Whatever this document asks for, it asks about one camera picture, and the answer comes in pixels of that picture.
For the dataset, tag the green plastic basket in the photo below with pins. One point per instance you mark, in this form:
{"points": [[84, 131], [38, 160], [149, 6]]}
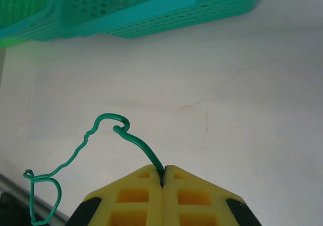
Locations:
{"points": [[20, 4]]}

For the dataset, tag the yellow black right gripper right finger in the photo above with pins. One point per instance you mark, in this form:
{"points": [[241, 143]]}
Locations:
{"points": [[196, 198]]}

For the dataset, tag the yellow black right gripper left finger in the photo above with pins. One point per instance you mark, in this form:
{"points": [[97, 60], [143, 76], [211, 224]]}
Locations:
{"points": [[131, 198]]}

